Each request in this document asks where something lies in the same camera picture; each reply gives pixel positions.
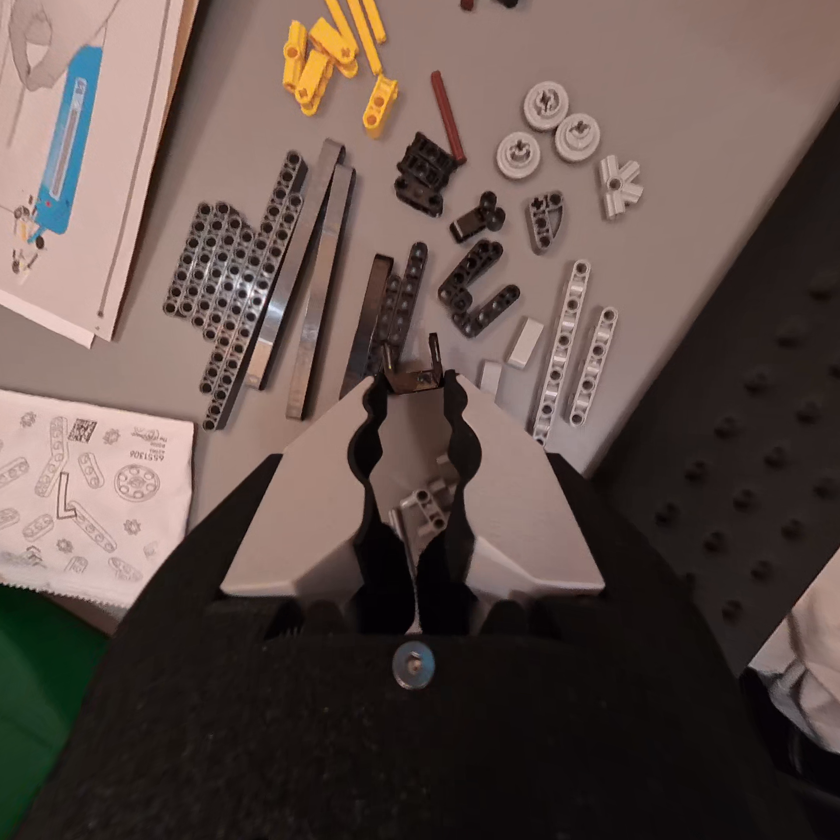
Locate black lego pin connector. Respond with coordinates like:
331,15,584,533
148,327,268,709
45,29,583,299
449,192,507,244

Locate held dark grey beam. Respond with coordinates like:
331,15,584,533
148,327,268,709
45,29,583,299
285,164,358,422

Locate black thin lego liftarm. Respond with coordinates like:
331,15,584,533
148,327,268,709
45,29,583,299
394,174,446,218

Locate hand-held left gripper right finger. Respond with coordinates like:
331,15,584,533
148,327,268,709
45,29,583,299
444,369,606,599

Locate printed white paper bag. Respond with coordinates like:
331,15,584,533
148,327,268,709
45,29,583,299
0,388,196,621

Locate row of dark grey lego beams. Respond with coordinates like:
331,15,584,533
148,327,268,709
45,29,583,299
163,150,309,433

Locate yellow thin lego liftarm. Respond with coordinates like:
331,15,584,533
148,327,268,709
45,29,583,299
363,73,400,139

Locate long light grey lego beam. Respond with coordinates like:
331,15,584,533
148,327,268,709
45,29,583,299
528,259,592,449

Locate dark grey lego piece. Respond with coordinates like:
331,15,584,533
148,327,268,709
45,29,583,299
525,190,567,256

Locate small white lego brick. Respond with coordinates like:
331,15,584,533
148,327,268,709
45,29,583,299
505,317,546,370

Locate yellow lego connector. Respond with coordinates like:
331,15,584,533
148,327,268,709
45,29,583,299
295,49,336,118
308,16,361,80
282,20,310,90

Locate green plastic bin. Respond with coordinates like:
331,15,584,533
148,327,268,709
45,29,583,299
0,584,109,815

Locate black square lego connector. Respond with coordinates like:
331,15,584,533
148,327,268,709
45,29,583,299
397,131,459,192

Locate black angled lego beam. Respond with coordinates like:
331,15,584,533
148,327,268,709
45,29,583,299
438,239,505,312
453,284,523,340

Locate light grey star lego piece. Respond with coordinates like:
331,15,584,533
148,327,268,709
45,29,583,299
597,154,644,221

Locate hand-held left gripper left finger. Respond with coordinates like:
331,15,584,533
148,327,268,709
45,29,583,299
220,374,389,603

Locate wide black lego beam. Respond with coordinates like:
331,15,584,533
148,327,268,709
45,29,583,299
340,252,396,400
371,272,403,368

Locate white shirt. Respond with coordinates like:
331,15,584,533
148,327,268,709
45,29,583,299
748,545,840,756

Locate lego instruction booklet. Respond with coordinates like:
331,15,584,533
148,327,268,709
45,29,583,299
0,0,198,349

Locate black U-shaped lego piece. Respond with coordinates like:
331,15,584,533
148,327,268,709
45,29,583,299
382,332,448,396

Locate medium light grey lego beam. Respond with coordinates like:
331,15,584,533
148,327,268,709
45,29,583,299
567,305,620,429

